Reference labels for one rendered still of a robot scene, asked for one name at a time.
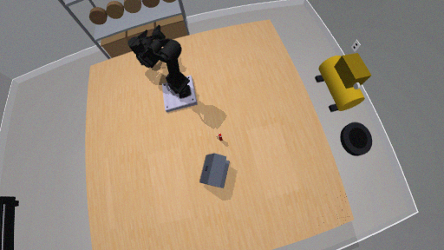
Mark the grey sloped panel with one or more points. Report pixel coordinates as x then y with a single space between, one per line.
214 170

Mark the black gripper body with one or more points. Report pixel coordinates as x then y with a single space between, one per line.
147 41

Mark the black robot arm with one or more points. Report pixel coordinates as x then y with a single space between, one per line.
169 54

